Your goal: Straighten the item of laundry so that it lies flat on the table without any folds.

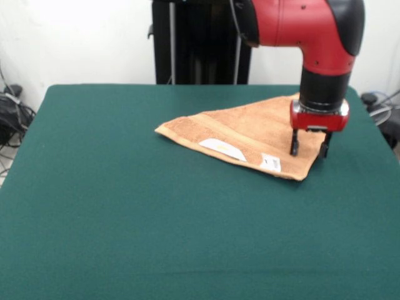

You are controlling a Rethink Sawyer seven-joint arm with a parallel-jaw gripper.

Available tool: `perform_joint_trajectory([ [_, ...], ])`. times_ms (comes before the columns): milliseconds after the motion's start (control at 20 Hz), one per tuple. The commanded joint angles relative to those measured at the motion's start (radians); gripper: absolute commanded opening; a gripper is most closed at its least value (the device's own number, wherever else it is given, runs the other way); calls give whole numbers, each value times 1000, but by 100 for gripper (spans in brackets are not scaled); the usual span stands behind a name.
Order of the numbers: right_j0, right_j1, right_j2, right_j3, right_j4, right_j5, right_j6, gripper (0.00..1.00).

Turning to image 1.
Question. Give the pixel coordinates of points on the black power adapter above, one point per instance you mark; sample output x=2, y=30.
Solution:
x=12, y=90
x=369, y=98

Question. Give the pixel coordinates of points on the dark green table cloth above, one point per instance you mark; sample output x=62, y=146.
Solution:
x=125, y=187

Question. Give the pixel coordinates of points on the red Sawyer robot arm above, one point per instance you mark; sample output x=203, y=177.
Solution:
x=297, y=28

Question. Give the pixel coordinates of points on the tan terry towel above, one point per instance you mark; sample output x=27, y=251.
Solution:
x=234, y=131

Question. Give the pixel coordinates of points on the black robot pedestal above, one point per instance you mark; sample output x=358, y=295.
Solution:
x=187, y=62

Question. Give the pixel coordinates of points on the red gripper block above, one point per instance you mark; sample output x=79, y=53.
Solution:
x=318, y=120

